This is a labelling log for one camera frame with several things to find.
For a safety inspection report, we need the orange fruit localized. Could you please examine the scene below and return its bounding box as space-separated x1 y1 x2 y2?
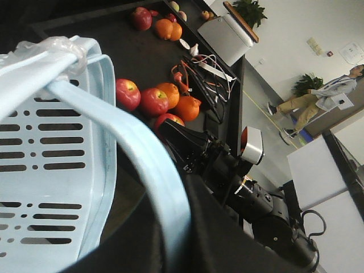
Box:
173 96 201 122

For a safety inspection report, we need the walking person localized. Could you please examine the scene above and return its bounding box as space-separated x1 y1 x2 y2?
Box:
267 64 363 138

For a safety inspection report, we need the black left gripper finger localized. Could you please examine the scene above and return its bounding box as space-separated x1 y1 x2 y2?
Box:
65 174 301 272

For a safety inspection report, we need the red apple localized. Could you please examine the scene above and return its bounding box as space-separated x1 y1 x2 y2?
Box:
115 78 141 111

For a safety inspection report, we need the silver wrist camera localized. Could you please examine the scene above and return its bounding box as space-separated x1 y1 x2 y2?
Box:
239 126 264 165

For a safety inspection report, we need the light blue plastic basket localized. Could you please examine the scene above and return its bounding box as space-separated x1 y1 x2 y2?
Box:
1 36 191 272

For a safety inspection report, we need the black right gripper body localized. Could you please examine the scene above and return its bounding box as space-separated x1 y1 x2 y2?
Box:
184 138 253 205

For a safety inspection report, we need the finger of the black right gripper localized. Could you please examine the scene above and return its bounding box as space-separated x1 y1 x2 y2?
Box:
159 118 210 171

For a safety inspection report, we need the potted green plant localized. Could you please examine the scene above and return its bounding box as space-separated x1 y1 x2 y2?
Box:
233 0 267 28

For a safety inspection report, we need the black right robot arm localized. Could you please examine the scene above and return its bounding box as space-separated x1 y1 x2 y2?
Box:
155 118 320 272

